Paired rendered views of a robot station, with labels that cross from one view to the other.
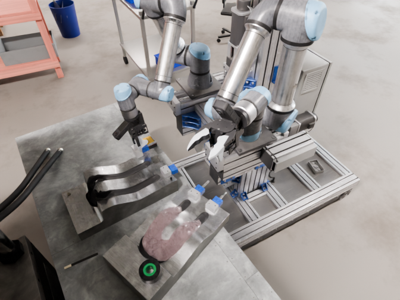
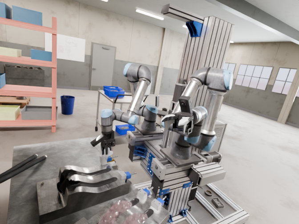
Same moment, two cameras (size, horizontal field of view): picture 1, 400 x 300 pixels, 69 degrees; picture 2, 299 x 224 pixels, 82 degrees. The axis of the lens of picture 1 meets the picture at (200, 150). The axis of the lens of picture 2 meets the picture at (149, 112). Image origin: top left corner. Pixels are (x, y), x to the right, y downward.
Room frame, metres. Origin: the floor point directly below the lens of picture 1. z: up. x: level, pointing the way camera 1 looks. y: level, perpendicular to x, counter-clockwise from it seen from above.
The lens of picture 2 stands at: (-0.07, 0.13, 1.64)
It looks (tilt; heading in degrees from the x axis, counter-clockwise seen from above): 16 degrees down; 356
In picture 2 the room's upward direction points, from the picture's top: 9 degrees clockwise
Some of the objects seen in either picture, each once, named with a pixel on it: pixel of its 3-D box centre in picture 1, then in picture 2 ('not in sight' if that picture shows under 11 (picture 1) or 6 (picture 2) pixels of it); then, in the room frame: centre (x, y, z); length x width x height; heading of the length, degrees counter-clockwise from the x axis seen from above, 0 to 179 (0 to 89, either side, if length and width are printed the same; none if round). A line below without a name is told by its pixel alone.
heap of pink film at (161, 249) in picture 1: (169, 229); (123, 217); (0.61, 0.13, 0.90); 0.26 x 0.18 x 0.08; 141
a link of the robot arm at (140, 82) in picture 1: (140, 86); (116, 114); (1.15, 0.28, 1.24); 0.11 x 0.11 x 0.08; 66
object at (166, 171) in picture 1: (174, 168); (128, 175); (0.95, 0.13, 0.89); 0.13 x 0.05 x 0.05; 123
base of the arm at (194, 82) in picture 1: (199, 75); (149, 123); (1.50, 0.00, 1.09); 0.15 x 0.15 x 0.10
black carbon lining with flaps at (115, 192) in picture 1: (121, 181); (88, 177); (0.85, 0.37, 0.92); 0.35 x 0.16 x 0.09; 123
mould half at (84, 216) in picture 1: (119, 187); (85, 183); (0.85, 0.39, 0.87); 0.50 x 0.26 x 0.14; 123
